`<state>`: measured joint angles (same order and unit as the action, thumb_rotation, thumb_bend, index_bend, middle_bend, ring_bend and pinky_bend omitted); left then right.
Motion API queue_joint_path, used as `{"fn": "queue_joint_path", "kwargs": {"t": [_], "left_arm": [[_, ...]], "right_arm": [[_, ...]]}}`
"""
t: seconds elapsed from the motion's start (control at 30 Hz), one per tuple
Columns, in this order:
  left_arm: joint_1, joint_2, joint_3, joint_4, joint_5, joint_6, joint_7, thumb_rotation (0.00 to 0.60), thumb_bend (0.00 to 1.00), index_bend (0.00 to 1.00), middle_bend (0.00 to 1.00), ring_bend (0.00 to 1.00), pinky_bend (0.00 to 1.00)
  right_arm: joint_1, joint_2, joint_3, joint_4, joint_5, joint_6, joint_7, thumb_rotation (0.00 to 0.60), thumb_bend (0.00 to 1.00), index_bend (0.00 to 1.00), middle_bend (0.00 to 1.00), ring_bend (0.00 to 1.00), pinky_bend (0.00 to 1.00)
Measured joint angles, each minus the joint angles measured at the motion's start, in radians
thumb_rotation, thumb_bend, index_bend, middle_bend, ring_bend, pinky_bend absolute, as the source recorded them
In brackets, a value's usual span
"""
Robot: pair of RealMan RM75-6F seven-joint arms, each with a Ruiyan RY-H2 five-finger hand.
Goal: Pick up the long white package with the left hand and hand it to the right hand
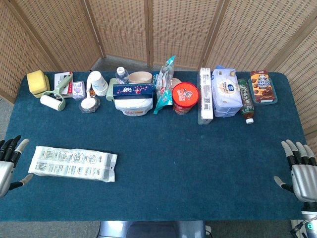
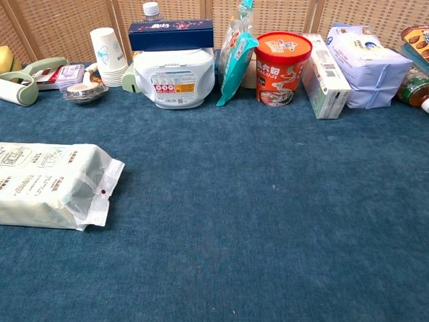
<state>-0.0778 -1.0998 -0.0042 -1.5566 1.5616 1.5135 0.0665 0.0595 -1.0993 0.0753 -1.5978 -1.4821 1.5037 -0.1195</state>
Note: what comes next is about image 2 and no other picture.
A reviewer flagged green tea bottle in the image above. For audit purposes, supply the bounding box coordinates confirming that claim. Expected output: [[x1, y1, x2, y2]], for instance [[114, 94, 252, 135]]
[[397, 65, 429, 113]]

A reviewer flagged yellow sponge block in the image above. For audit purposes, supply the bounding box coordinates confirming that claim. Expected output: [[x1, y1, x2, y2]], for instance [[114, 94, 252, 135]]
[[0, 45, 23, 75]]

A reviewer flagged blue table cloth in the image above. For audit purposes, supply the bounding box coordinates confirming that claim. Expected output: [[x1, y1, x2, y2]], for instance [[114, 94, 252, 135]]
[[0, 50, 429, 322]]

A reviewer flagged pale green holder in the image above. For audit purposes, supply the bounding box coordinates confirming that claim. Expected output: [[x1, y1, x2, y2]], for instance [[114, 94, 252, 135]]
[[121, 63, 137, 92]]

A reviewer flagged green lint roller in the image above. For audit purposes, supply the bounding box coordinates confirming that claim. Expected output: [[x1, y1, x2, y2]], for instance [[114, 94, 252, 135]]
[[0, 56, 70, 107]]

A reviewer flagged small purple box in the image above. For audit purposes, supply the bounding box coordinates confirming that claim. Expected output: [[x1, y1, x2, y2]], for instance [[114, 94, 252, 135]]
[[55, 63, 86, 94]]

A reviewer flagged red and white box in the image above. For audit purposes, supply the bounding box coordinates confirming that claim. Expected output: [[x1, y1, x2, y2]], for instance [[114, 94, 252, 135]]
[[33, 65, 65, 91]]

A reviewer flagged white spoon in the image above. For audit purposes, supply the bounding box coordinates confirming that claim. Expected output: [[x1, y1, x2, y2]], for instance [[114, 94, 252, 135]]
[[66, 63, 101, 95]]

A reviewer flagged white printed plastic package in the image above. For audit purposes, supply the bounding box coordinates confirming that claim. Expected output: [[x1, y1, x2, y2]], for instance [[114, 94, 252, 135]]
[[0, 142, 126, 231]]

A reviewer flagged red lidded round container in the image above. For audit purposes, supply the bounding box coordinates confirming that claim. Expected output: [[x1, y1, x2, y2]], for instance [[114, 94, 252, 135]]
[[254, 32, 313, 107]]

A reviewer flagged pale blue tissue pack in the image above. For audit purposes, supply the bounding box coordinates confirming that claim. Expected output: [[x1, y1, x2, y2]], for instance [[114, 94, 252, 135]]
[[325, 22, 414, 110]]

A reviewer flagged clear water bottle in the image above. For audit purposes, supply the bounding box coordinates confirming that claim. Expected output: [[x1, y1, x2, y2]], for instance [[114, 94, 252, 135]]
[[142, 1, 160, 23]]

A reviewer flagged teal snack bag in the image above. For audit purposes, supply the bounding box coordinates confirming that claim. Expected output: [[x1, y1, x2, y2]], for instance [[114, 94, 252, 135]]
[[216, 0, 259, 107]]

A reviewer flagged white plastic tub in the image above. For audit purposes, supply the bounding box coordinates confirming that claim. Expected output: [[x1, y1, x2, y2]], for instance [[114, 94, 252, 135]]
[[132, 48, 216, 109]]

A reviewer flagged white long carton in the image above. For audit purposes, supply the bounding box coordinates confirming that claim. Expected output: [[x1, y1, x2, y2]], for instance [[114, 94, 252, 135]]
[[300, 33, 352, 120]]

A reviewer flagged navy blue long box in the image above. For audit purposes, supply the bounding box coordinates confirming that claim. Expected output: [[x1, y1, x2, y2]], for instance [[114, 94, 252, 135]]
[[128, 18, 215, 52]]

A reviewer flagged woven wooden folding screen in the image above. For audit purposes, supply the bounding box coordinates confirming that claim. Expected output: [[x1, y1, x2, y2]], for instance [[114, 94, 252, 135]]
[[0, 0, 429, 66]]

